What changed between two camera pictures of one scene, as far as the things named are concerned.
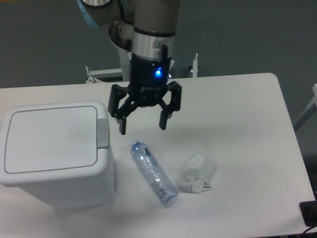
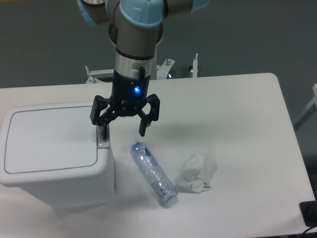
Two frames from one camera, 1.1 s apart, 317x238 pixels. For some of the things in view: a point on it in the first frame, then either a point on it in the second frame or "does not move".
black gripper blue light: [148, 79] to [129, 94]
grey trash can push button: [102, 133] does not move
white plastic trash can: [60, 153] does not move
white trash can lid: [51, 138] does not move
